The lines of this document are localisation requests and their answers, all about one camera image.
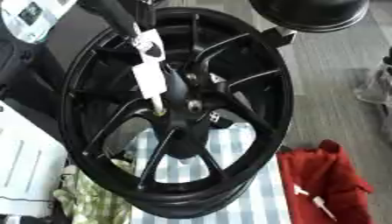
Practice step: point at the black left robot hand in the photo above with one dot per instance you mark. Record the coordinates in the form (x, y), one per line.
(120, 13)

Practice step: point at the white pin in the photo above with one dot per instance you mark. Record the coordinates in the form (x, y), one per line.
(320, 204)
(150, 80)
(299, 190)

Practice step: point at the black spoked wheel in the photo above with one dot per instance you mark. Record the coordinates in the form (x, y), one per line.
(265, 87)

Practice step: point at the black round tyre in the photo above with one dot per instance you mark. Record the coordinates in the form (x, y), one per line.
(311, 13)

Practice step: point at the red fabric bag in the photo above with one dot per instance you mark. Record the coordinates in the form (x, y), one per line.
(326, 169)

